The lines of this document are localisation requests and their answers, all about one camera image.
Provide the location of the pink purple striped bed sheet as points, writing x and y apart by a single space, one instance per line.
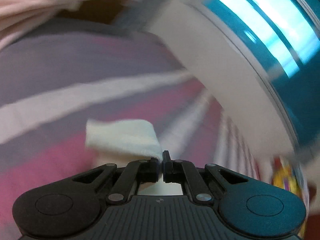
65 72

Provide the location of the cream white knit sweater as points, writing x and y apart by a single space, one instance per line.
121 142

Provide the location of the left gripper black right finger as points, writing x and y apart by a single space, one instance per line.
187 175

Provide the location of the window with white frame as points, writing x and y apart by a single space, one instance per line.
280 40

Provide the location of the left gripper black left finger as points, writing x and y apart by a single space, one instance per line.
135 173

